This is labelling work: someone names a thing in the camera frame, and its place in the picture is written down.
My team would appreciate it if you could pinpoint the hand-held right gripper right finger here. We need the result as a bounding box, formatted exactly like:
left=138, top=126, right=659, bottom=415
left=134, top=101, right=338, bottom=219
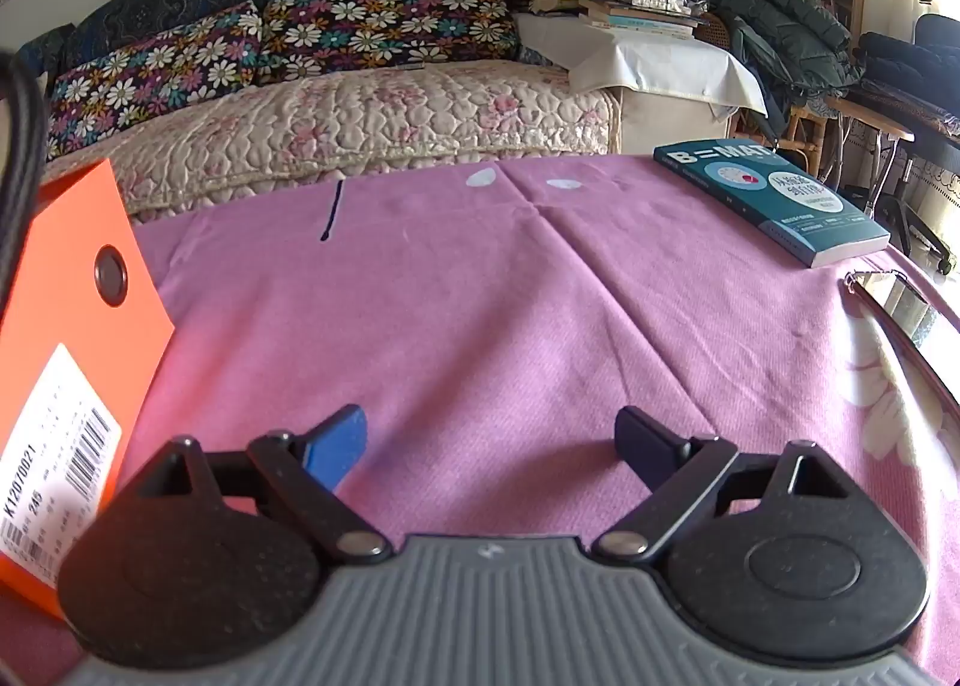
left=591, top=406, right=842, bottom=560

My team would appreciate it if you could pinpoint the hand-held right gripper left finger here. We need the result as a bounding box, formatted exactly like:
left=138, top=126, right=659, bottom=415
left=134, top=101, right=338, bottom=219
left=150, top=404, right=393, bottom=568

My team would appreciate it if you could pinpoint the orange cardboard box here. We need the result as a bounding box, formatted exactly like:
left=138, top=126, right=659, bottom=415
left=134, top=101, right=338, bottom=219
left=0, top=158, right=176, bottom=619

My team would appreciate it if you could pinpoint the pink flower print tablecloth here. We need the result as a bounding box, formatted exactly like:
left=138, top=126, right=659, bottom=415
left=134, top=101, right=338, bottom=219
left=0, top=153, right=960, bottom=686

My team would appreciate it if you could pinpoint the teal book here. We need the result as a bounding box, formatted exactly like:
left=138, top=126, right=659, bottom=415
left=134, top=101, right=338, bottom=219
left=652, top=140, right=892, bottom=269

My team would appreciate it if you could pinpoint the shiny clasp purse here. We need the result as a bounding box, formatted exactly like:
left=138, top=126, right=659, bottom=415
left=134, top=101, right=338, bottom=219
left=844, top=269, right=960, bottom=424

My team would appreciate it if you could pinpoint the quilted beige sofa cover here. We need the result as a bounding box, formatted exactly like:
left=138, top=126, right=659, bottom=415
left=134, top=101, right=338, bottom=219
left=41, top=63, right=623, bottom=222

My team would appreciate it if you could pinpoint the white cloth covered cabinet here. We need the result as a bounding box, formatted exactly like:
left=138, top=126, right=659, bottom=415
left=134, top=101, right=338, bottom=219
left=514, top=12, right=767, bottom=156

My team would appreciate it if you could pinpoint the small folding table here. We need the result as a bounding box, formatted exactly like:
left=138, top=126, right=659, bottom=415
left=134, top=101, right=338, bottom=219
left=821, top=93, right=917, bottom=218

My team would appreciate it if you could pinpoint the daisy print pillow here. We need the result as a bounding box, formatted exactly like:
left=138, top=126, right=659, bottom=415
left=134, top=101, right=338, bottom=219
left=45, top=1, right=265, bottom=162
left=259, top=0, right=521, bottom=85

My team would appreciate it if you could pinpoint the dark green padded jacket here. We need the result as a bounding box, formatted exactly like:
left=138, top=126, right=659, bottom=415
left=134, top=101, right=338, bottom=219
left=654, top=0, right=863, bottom=128

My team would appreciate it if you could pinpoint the black office chair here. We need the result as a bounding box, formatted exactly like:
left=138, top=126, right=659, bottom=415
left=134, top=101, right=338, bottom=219
left=855, top=13, right=960, bottom=274

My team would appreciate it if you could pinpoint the black cable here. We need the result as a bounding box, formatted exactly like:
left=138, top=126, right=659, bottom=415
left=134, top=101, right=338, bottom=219
left=0, top=50, right=48, bottom=316

